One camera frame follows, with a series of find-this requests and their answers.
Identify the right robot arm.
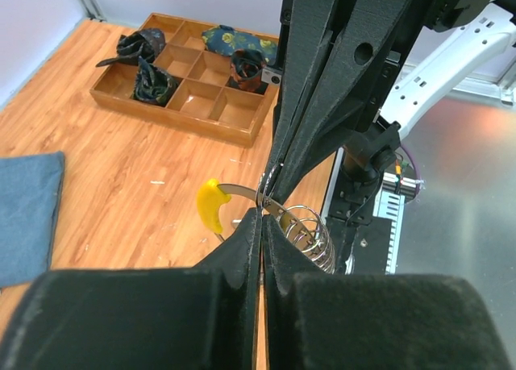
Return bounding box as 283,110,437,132
258,0,515,202

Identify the dark rolled tie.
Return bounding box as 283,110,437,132
227,49,267,94
131,56,179,106
96,27,166,67

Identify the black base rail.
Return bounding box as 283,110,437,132
322,149,406,275

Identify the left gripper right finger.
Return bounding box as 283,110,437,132
261,216,512,369

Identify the metal key organizer ring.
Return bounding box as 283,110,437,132
196,162,338,275

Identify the dark rolled tie middle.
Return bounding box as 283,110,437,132
131,56,179,106

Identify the folded blue cloth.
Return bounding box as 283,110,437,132
1,152,65,288

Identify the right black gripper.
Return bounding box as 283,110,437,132
266,0,496,202

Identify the dark rolled tie top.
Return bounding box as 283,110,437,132
96,27,166,67

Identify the blue floral rolled tie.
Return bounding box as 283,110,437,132
201,25,277,63

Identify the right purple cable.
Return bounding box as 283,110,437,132
397,143,427,204

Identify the wooden compartment tray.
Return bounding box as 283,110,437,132
90,13,278,148

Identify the dark rolled tie bottom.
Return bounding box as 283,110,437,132
227,49,267,94

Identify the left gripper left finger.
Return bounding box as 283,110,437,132
1,209,262,369

